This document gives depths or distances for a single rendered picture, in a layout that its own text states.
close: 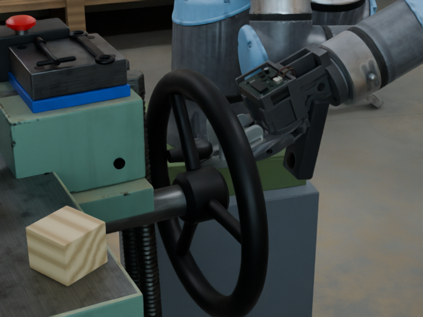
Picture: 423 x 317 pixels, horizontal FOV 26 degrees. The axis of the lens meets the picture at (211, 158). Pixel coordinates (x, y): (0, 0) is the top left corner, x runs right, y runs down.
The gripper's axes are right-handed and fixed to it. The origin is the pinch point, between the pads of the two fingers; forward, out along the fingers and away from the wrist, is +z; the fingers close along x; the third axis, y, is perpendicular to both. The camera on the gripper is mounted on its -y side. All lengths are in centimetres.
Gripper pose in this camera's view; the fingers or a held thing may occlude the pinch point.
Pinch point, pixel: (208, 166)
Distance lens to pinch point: 116.7
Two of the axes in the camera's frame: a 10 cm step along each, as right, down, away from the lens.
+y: -3.1, -7.7, -5.6
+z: -8.4, 5.0, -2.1
